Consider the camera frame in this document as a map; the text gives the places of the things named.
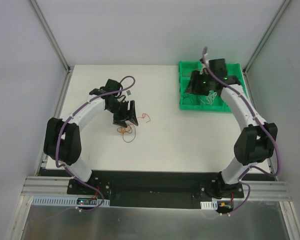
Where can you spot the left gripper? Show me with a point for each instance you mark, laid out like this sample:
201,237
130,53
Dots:
126,112

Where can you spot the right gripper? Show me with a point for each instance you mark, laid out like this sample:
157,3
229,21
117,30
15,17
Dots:
195,83

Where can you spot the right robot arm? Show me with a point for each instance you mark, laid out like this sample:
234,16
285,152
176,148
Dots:
256,141

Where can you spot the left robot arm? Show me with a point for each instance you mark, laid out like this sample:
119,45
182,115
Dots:
62,141

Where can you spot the green compartment bin tray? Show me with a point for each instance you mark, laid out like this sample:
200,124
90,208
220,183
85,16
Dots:
210,100

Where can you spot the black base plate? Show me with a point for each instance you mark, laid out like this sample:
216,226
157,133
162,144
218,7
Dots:
141,189

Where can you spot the right white cable duct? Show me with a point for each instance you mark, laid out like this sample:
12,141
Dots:
209,205

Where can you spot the white cable duct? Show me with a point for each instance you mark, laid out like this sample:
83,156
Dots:
209,205
57,201

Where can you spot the left white cable duct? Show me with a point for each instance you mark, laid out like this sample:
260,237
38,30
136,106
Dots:
57,201

